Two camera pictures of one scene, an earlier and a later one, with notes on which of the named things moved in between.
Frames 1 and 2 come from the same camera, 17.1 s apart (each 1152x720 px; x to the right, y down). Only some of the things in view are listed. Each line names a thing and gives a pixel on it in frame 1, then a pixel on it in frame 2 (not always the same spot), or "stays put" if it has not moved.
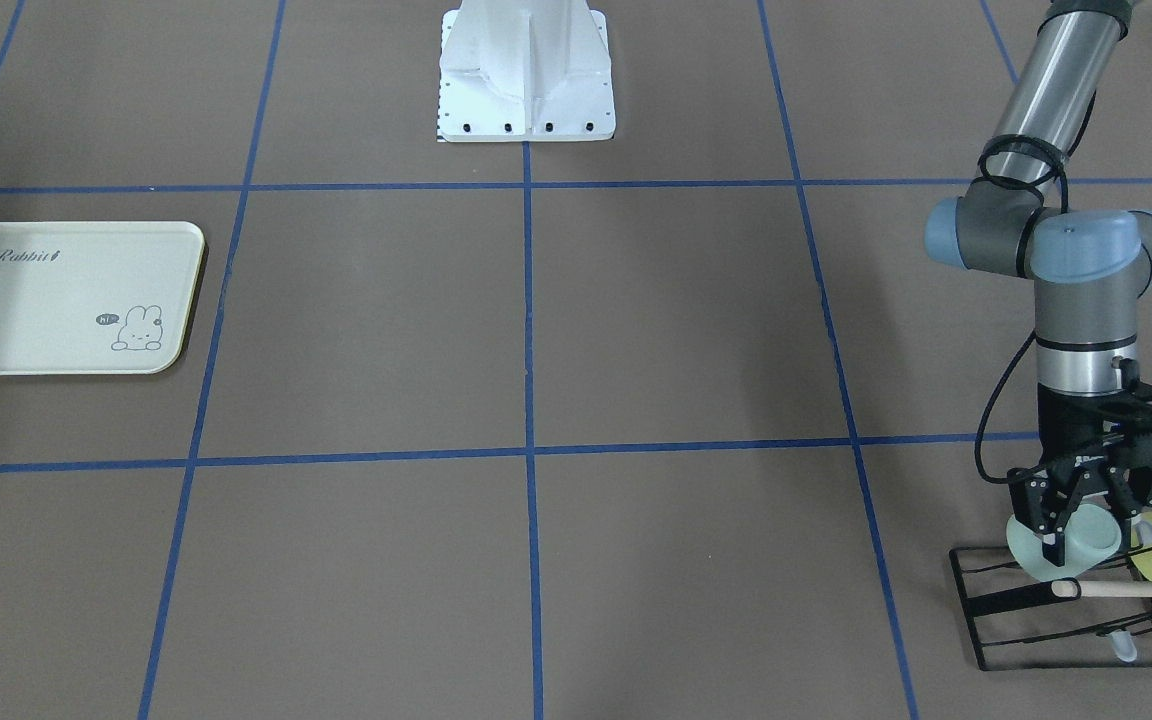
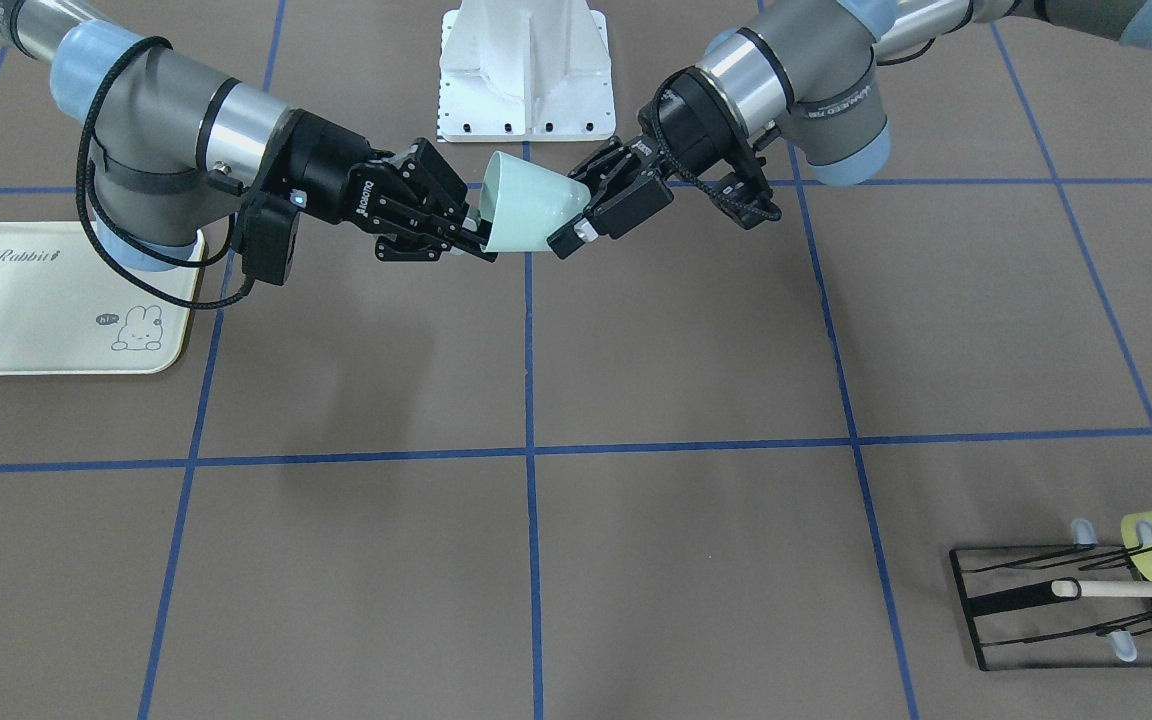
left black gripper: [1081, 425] to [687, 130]
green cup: [1092, 532] to [523, 204]
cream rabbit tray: [37, 298] stays put
